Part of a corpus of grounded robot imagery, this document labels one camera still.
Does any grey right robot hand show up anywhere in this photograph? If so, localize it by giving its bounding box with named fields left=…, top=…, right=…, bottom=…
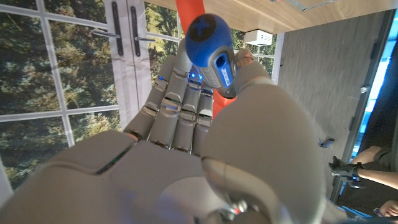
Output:
left=0, top=39, right=346, bottom=224

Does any blue black handled screwdriver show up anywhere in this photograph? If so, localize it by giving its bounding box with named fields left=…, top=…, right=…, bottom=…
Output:
left=185, top=13, right=239, bottom=100

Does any orange ribbon roll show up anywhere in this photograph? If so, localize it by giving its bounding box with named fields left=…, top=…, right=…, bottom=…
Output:
left=175, top=0, right=238, bottom=119

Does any person bare forearm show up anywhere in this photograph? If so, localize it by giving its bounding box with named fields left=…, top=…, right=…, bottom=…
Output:
left=351, top=145, right=398, bottom=191

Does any printed window backdrop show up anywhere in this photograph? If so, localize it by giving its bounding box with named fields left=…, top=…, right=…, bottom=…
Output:
left=0, top=0, right=278, bottom=191

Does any black motion capture glove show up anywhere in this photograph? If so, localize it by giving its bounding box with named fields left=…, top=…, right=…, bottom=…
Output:
left=328, top=156, right=365, bottom=189

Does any dark grey door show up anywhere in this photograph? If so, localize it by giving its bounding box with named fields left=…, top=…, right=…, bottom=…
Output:
left=275, top=11, right=396, bottom=200

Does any grey tape outline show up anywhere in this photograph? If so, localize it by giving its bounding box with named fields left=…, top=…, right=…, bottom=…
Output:
left=269, top=0, right=338, bottom=12

